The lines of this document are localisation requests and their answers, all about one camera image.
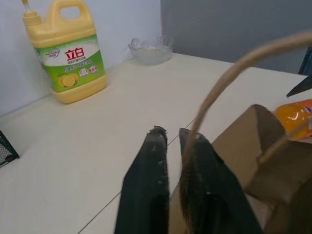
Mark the yellow dish detergent jug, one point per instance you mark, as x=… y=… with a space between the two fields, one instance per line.
x=70 y=61

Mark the brown paper bag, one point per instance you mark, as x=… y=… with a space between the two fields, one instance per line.
x=243 y=158

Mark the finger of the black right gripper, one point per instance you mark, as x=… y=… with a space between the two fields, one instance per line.
x=303 y=86

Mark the orange soda bottle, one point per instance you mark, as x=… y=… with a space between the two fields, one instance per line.
x=292 y=117

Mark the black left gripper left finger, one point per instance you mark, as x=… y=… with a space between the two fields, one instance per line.
x=146 y=185

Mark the clear glass bowl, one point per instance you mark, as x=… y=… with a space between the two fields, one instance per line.
x=151 y=50

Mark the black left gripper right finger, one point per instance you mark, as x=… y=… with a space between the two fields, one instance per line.
x=207 y=195

